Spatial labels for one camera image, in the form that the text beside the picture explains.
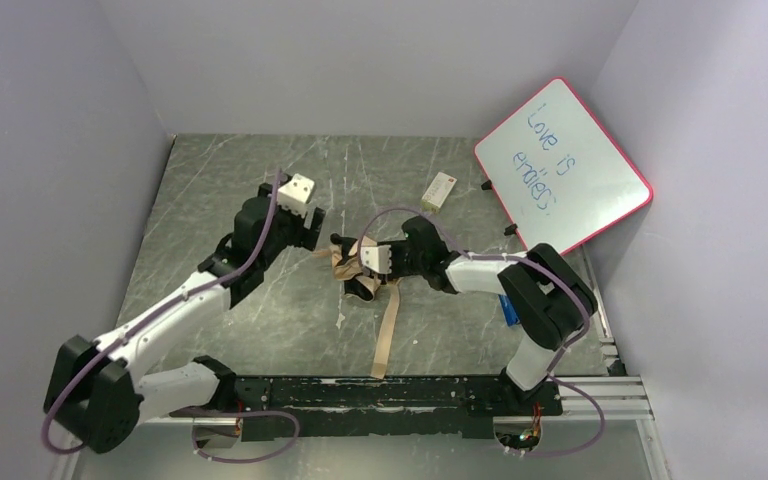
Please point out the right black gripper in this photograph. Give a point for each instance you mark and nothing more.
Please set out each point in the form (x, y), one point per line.
(371, 273)

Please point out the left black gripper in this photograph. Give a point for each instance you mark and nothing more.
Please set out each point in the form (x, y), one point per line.
(311, 229)

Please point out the beige folding umbrella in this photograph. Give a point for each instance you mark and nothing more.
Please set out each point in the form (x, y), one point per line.
(347, 268)

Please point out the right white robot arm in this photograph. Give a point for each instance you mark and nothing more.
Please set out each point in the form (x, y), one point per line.
(553, 304)

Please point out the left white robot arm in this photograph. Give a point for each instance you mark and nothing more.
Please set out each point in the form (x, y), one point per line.
(100, 390)

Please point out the small white eraser box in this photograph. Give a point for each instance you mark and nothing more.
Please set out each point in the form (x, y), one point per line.
(437, 192)

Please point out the black whiteboard stand clip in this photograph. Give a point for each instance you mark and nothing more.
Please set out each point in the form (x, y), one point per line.
(511, 229)

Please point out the blue marker pen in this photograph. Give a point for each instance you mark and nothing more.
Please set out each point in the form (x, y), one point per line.
(510, 316)

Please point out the pink framed whiteboard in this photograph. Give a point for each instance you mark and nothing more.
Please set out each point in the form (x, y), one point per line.
(560, 176)

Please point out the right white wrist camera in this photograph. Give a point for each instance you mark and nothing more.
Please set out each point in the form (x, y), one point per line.
(376, 258)

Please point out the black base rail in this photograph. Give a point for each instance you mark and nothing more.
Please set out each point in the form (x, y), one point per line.
(467, 405)

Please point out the aluminium frame rail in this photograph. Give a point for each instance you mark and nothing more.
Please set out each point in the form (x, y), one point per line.
(610, 396)

